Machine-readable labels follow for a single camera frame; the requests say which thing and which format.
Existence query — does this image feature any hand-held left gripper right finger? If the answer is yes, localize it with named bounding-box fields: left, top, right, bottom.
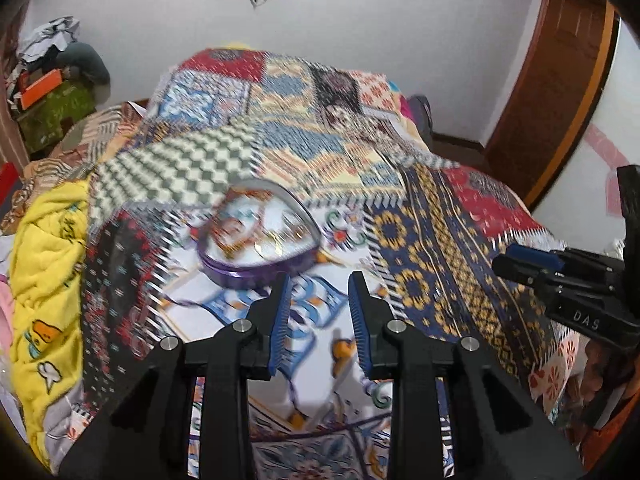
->
left=347, top=271, right=586, bottom=480

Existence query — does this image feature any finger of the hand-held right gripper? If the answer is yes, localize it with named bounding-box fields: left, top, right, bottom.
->
left=506, top=243, right=568, bottom=273
left=491, top=255, right=556, bottom=292

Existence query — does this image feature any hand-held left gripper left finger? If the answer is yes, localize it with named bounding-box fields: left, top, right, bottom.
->
left=60, top=272, right=293, bottom=480

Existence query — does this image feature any purple heart-shaped tin box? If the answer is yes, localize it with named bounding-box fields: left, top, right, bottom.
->
left=196, top=178, right=322, bottom=291

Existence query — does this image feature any small gold ring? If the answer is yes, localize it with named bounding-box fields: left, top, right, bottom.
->
left=254, top=237, right=286, bottom=262

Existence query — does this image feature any red string bracelet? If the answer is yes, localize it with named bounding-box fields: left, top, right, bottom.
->
left=209, top=200, right=281, bottom=267

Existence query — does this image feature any dark beaded bracelet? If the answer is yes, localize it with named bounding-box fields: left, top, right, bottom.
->
left=265, top=205, right=313, bottom=246

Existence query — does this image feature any colourful patchwork cloth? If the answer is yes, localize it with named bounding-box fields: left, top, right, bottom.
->
left=80, top=47, right=581, bottom=480

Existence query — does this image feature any brown wooden door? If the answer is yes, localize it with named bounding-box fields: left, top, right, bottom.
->
left=481, top=0, right=622, bottom=212

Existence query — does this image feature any black bag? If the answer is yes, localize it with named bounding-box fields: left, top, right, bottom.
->
left=404, top=93, right=434, bottom=144

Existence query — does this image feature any yellow fleece blanket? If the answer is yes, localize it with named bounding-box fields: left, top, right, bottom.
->
left=7, top=177, right=97, bottom=476

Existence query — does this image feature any striped brown quilt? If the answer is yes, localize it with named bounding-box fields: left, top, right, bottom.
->
left=0, top=102, right=151, bottom=235

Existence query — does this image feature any pink plush toy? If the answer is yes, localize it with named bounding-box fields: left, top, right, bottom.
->
left=0, top=282, right=13, bottom=361

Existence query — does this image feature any red and white box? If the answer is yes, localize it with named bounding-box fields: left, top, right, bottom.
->
left=0, top=162, right=24, bottom=211

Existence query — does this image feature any green patterned box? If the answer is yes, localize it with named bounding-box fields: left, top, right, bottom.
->
left=12, top=82, right=99, bottom=157

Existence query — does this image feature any orange box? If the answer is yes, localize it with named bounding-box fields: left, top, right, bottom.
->
left=20, top=70, right=64, bottom=110

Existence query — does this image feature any striped maroon curtain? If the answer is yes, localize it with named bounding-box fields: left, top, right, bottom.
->
left=0, top=5, right=32, bottom=176

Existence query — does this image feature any pile of grey clothes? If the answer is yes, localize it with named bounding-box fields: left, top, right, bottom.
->
left=17, top=17, right=112, bottom=87

